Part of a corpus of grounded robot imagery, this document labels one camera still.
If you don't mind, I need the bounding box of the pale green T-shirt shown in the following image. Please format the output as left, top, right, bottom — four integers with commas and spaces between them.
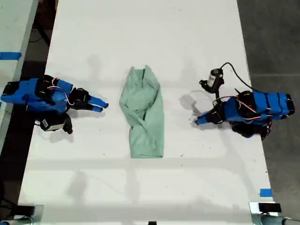
119, 65, 165, 159

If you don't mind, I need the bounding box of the long blue tape strip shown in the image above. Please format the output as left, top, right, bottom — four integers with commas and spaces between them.
0, 52, 23, 61

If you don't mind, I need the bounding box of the white side table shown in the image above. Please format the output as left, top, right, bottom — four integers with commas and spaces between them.
0, 0, 39, 152

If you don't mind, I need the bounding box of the short blue tape strip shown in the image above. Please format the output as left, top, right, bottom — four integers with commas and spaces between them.
259, 188, 273, 198

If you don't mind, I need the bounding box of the small black box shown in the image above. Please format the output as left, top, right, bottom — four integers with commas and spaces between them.
15, 204, 36, 215
258, 202, 282, 213

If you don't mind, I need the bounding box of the grey metal pipe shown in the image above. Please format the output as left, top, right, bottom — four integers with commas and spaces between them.
0, 216, 34, 225
252, 214, 300, 225

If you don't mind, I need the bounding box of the black camera stalk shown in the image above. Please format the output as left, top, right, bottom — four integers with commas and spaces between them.
62, 114, 74, 135
199, 79, 221, 100

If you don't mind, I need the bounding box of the black camera box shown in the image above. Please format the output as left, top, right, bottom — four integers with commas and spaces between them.
39, 117, 66, 132
209, 68, 225, 91

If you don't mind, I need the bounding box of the black floor cable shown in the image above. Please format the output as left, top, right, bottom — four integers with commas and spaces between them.
28, 22, 52, 44

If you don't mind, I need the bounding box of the silver metal bracket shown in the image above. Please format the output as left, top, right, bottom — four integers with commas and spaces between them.
248, 201, 282, 215
32, 204, 45, 221

